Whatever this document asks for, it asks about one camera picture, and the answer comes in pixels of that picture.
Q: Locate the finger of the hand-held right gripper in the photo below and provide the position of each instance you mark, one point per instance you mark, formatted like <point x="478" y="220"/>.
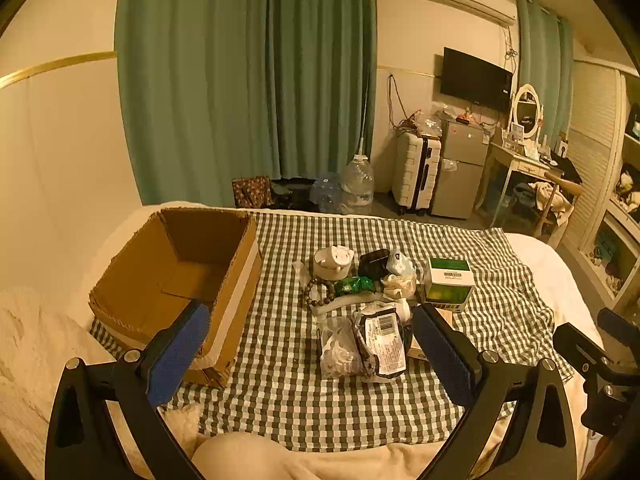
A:
<point x="580" y="347"/>
<point x="620" y="325"/>

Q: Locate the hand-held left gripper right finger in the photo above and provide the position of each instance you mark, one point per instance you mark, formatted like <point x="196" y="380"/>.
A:
<point x="445" y="355"/>

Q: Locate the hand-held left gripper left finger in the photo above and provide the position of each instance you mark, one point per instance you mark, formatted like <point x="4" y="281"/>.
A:
<point x="175" y="355"/>

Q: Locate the black packet with white label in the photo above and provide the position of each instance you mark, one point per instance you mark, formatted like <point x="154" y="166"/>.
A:
<point x="382" y="342"/>

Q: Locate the green box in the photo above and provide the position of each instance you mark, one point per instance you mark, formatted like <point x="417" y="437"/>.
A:
<point x="447" y="285"/>

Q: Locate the white tissue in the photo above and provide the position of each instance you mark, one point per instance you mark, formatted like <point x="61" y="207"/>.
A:
<point x="400" y="287"/>

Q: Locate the brown cardboard box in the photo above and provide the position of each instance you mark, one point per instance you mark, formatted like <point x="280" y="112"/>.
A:
<point x="150" y="270"/>

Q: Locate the clear bag of white parts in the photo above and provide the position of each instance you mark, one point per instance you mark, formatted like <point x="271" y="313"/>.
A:
<point x="340" y="350"/>

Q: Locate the green snack packet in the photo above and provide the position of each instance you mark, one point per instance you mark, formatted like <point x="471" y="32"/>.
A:
<point x="356" y="286"/>

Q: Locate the black case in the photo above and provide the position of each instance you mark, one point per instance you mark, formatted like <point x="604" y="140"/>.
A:
<point x="372" y="264"/>

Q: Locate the small clear wrapper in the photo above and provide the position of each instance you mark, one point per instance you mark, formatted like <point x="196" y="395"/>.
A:
<point x="301" y="270"/>

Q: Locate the green checkered cloth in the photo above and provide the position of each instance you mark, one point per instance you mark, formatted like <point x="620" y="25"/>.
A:
<point x="280" y="385"/>

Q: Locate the white open shelf unit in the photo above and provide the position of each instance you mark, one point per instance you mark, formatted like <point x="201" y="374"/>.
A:
<point x="615" y="210"/>

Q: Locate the person's bare knee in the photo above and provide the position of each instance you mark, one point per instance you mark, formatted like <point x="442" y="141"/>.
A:
<point x="240" y="460"/>

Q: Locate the fluffy cream blanket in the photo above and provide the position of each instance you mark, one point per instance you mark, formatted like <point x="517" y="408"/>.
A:
<point x="30" y="350"/>

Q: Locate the white garment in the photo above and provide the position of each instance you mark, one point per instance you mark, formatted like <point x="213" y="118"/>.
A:
<point x="547" y="199"/>

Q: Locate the wooden chair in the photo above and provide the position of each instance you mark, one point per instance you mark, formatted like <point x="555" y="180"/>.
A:
<point x="567" y="187"/>

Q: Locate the black cloth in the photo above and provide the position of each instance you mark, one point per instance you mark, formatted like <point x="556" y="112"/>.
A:
<point x="567" y="165"/>

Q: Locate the silver mini fridge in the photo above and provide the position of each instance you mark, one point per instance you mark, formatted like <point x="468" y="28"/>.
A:
<point x="460" y="180"/>

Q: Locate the patterned gift bag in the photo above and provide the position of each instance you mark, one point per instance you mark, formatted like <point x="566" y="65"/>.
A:
<point x="252" y="192"/>

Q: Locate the white hard suitcase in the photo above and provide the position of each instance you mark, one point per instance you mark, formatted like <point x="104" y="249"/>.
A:
<point x="410" y="170"/>

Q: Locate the white vanity desk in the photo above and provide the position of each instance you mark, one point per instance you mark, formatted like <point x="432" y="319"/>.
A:
<point x="520" y="162"/>

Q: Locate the large clear water jug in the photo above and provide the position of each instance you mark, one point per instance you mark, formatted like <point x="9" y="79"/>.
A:
<point x="357" y="185"/>

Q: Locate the black bag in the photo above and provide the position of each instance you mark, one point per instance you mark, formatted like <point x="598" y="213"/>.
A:
<point x="295" y="195"/>

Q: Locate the pack of plastic bottles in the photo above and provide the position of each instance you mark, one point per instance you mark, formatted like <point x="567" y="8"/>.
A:
<point x="327" y="192"/>

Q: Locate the white oval vanity mirror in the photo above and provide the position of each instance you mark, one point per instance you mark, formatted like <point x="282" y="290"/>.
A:
<point x="527" y="110"/>

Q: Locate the clear plastic bag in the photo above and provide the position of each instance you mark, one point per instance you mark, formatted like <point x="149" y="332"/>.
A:
<point x="430" y="120"/>

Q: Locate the thin white pole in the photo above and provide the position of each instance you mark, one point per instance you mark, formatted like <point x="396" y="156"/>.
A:
<point x="366" y="115"/>

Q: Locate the wide green curtain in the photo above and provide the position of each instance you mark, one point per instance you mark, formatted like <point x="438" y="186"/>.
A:
<point x="225" y="85"/>

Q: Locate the narrow green curtain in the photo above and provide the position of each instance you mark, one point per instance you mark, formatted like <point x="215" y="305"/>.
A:
<point x="542" y="50"/>

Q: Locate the black wall television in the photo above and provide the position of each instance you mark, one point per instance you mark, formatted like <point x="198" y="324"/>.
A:
<point x="475" y="77"/>

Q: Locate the gold wall trim strip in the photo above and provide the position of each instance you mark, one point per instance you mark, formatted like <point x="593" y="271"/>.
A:
<point x="60" y="64"/>

